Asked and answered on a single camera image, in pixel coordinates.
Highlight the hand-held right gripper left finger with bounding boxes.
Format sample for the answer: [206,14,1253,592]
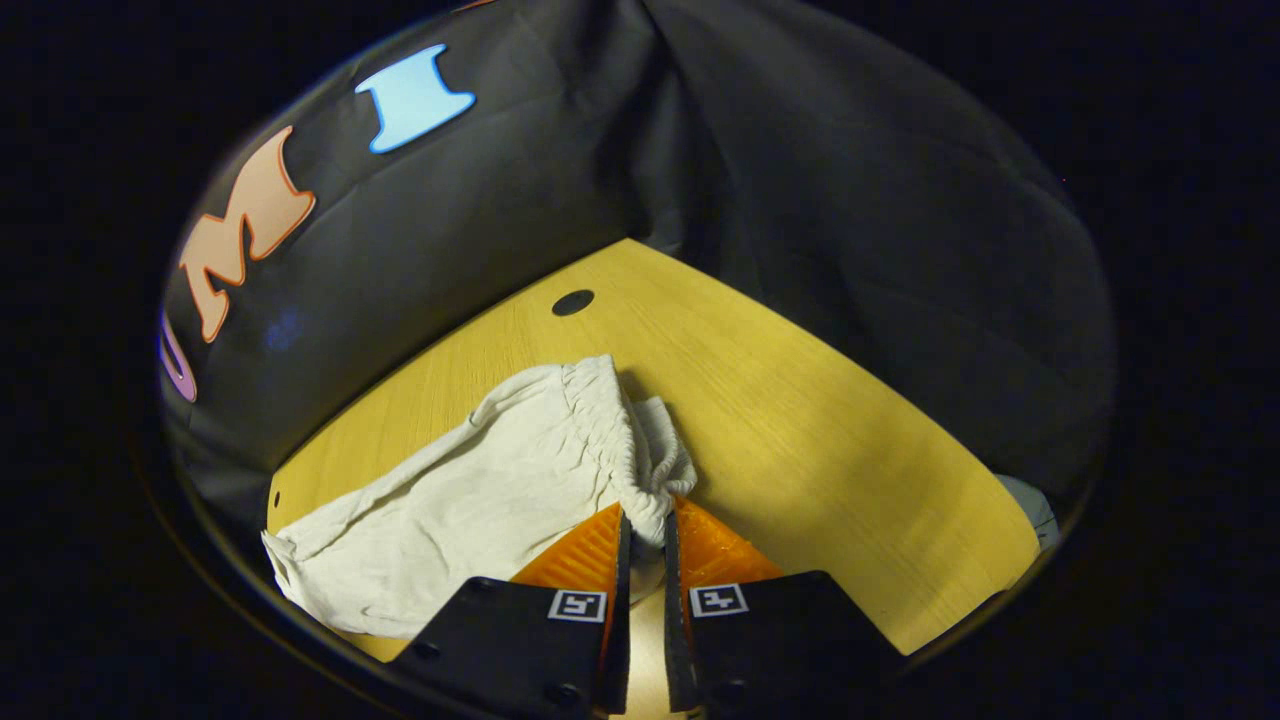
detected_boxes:
[388,502,633,720]

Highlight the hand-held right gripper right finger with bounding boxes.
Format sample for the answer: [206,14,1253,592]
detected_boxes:
[663,496,906,716]

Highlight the white jeans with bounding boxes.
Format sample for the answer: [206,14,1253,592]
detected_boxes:
[262,354,699,641]

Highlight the black backdrop cloth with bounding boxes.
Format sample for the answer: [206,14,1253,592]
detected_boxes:
[158,0,1118,541]

